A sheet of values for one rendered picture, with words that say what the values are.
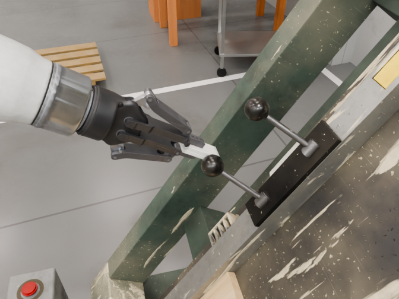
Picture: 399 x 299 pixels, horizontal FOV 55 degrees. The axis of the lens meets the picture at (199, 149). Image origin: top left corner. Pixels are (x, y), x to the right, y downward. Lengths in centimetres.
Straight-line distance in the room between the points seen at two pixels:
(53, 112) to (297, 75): 48
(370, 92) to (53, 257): 205
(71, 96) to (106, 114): 5
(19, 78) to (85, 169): 233
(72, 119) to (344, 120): 38
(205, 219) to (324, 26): 49
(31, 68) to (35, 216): 214
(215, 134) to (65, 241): 173
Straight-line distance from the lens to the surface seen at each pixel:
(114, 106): 54
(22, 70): 50
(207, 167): 61
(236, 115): 79
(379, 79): 60
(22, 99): 51
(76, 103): 52
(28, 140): 321
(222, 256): 72
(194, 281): 79
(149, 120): 59
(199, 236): 93
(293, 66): 78
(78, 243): 239
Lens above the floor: 186
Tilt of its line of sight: 41 degrees down
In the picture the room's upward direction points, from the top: straight up
